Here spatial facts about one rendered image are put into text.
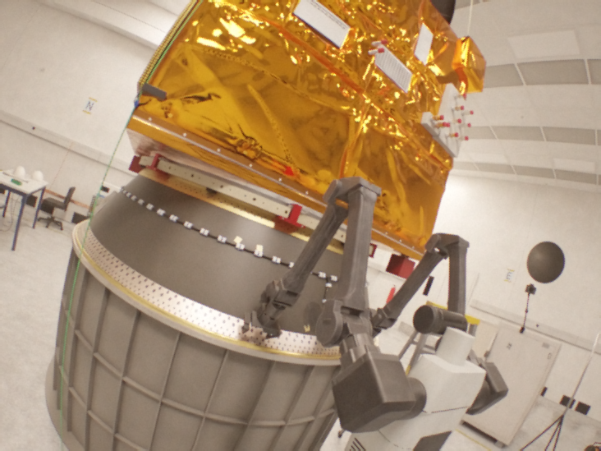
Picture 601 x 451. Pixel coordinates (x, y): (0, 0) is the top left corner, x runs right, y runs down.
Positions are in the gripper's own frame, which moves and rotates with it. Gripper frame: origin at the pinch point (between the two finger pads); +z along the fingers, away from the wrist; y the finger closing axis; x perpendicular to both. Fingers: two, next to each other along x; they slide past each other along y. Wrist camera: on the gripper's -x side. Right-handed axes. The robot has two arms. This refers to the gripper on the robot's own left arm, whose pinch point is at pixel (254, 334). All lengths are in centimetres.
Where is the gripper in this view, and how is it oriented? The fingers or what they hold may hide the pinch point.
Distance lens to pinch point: 114.1
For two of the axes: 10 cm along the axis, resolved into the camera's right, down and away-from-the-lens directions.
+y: -8.5, -3.5, -3.9
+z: -5.0, 7.5, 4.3
